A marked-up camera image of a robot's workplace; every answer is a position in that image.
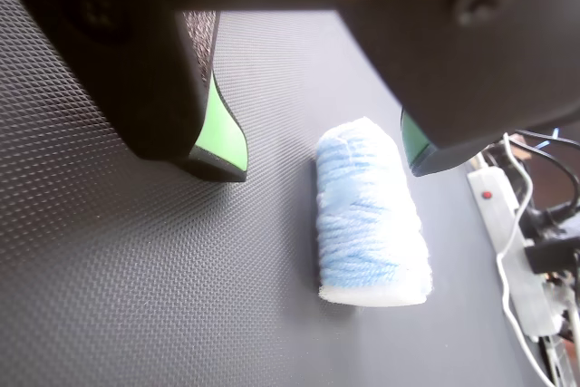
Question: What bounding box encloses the thin white cable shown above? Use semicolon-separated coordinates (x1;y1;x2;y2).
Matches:
495;131;555;387

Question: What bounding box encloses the thin black cable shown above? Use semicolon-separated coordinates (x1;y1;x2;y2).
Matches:
510;128;580;225

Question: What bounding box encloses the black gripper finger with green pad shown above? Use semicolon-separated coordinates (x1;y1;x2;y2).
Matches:
324;0;580;179
0;0;249;184

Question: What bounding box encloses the white foam block blue yarn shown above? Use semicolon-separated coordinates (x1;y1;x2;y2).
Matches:
314;115;434;309

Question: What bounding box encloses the black textured rubber mat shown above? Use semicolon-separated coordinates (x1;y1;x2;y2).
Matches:
0;0;552;387

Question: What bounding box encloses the white power strip red switch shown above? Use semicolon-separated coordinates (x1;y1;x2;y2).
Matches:
466;166;566;339

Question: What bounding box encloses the black power plug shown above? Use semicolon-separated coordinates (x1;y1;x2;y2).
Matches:
523;236;580;276

